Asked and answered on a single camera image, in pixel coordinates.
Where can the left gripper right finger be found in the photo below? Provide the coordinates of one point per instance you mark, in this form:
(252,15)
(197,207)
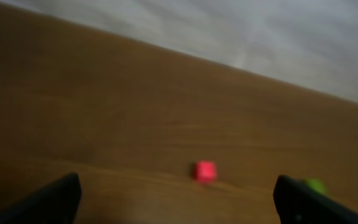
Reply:
(303,205)

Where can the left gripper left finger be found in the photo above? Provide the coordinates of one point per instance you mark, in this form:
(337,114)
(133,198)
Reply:
(48,202)

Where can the green cube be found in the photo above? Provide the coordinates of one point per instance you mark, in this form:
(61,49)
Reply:
(317,185)

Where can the red cube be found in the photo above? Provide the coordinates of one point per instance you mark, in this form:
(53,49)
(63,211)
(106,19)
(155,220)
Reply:
(205,171)

